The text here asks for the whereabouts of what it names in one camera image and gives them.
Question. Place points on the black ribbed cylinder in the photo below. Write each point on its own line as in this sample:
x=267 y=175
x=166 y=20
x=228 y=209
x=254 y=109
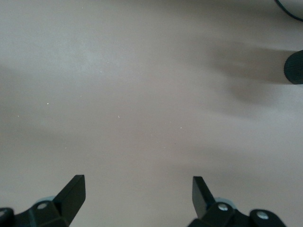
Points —
x=294 y=67

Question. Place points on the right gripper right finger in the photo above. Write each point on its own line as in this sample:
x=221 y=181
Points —
x=203 y=203

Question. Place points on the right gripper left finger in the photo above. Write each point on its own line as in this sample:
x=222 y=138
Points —
x=66 y=201

